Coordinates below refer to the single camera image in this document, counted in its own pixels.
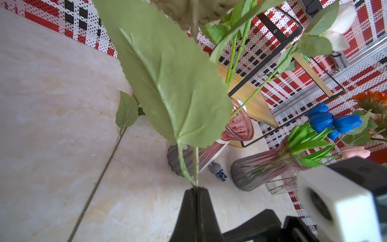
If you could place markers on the pale green rose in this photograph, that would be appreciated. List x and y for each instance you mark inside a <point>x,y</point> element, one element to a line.
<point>216,30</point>

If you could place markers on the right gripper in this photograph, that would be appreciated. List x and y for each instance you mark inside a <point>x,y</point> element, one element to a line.
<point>266,227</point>

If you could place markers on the yellow daisy flower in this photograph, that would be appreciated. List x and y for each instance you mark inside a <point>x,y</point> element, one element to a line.
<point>126,116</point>

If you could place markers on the dark pink ribbed vase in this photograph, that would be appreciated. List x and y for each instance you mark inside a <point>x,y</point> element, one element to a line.
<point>256,170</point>

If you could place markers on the small grey toy figure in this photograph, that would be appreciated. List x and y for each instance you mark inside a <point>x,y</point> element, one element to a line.
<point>217,170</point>

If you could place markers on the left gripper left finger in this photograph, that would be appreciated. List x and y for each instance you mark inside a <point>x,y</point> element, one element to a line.
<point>186,226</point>

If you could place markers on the pink glass vase with ribbon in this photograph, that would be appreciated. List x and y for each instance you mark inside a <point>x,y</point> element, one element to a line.
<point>240,128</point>

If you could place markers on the white rose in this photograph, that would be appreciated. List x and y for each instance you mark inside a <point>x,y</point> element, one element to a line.
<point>324,35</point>

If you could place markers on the clear glass vase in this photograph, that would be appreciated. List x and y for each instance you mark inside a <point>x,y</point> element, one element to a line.
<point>284,183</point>

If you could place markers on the cream rose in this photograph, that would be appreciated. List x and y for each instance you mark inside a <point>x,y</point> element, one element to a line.
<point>240,37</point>

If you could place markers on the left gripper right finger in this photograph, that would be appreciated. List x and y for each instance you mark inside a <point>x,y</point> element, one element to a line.
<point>207,228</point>

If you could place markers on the pink tulip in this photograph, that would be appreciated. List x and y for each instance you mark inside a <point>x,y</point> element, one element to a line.
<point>355,151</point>

